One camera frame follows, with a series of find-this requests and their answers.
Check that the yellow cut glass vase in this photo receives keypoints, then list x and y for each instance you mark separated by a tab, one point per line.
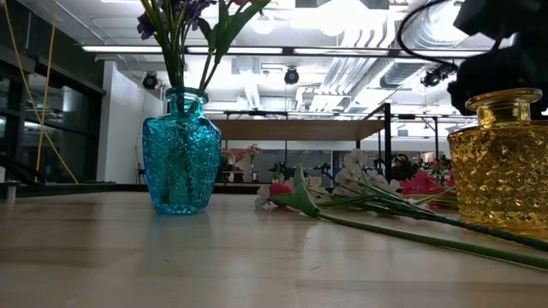
501	179

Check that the red artificial flower bunch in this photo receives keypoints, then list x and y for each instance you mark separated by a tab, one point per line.
421	186

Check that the red artificial tulip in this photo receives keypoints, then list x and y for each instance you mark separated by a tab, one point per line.
299	199

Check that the blue cut glass vase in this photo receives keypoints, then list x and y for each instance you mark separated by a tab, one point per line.
182	162

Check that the purple artificial flower bunch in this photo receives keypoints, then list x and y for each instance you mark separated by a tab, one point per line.
145	25

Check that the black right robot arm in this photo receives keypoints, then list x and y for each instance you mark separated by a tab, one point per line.
505	15

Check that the wooden shelf with black legs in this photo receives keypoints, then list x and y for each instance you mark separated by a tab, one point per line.
299	129

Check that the black ceiling spotlight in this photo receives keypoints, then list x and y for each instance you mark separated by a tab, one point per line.
436	75
291	76
150	80

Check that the white round ceiling lamp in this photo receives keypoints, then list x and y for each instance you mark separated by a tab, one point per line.
263	23

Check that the black background robot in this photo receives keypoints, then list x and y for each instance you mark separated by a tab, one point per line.
280	173

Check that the overhead light bar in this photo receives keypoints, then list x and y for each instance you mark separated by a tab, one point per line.
240	50

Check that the black aluminium table frame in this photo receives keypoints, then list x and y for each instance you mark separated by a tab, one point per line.
85	188

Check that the grey metal post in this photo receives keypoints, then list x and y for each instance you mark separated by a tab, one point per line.
11	192

